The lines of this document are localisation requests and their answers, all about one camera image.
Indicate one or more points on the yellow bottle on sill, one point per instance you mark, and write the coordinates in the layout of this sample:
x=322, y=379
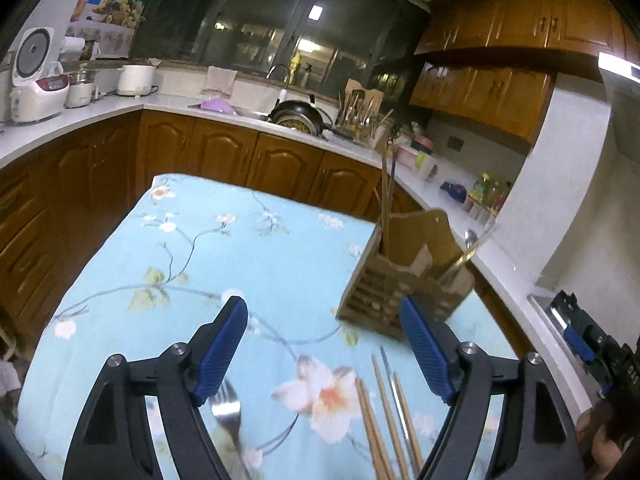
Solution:
x=293, y=67

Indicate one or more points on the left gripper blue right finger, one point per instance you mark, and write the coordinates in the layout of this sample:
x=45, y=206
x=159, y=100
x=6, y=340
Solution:
x=433, y=346

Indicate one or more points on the countertop utensil rack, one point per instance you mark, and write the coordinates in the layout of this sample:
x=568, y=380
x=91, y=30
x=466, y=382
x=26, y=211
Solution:
x=359, y=113

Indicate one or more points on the fruit poster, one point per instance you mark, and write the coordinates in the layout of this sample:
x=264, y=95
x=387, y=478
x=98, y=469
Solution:
x=110, y=23

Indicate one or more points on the range hood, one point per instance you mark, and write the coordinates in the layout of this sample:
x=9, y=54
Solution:
x=622, y=86

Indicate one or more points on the steel spoon in holder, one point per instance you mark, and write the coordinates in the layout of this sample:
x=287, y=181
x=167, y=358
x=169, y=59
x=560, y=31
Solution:
x=470, y=238

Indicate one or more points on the kitchen faucet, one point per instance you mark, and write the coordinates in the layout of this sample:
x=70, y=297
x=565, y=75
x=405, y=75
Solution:
x=280, y=70

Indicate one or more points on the white electric pot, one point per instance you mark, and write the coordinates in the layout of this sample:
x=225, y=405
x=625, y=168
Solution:
x=135, y=80

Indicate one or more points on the small glass-lid cooker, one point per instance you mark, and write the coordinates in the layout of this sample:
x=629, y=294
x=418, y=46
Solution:
x=82, y=86

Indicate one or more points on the hanging dish cloth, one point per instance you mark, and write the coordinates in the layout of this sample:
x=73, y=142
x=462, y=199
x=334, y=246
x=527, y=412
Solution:
x=219, y=81

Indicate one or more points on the blue purple container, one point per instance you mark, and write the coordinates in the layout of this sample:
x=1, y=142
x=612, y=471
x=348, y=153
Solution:
x=455, y=191

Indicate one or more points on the black wok pan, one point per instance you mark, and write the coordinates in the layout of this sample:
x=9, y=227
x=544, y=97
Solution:
x=306, y=117

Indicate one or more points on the wooden utensil holder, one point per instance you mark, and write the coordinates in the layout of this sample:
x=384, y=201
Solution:
x=407, y=257

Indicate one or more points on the steel fork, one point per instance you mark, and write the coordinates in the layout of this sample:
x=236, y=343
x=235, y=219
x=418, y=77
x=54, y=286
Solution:
x=226, y=409

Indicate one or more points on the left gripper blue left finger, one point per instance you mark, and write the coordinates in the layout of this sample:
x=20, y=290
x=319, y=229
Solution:
x=213, y=347

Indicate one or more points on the wooden chopstick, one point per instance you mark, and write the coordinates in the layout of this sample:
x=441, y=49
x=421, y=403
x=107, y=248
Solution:
x=384, y=200
x=380, y=460
x=390, y=421

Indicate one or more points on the gas stove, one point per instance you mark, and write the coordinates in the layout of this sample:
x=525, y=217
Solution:
x=561, y=313

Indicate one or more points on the pink stacked bowls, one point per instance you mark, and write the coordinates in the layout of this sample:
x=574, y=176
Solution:
x=418, y=160

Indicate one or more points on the person's right hand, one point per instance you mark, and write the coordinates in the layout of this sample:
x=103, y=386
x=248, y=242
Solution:
x=603, y=456

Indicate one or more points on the white rice cooker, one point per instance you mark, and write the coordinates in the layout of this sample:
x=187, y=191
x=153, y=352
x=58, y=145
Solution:
x=39, y=91

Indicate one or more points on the purple basin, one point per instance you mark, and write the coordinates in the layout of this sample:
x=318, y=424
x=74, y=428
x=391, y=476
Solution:
x=218, y=105

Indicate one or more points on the green-capped oil bottle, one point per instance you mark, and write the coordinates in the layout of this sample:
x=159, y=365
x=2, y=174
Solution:
x=480, y=188

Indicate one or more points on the metal chopstick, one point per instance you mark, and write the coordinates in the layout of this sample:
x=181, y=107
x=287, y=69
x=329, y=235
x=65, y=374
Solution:
x=402, y=408

